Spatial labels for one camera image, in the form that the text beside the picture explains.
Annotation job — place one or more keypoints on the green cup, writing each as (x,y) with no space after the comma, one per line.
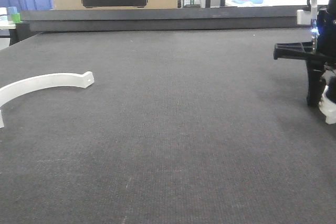
(16,18)

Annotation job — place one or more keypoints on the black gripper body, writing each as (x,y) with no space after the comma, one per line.
(320,51)

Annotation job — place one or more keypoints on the light blue cup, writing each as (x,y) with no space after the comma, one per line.
(12,10)

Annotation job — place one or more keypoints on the large white curved clamp piece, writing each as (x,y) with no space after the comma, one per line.
(46,81)

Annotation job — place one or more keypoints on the dark foam board stack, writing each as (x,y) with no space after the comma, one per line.
(222,18)

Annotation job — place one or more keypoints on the light blue tray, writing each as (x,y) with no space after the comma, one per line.
(248,1)

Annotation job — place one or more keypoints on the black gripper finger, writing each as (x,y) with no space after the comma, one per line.
(316,82)

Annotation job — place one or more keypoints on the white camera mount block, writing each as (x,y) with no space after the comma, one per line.
(306,17)

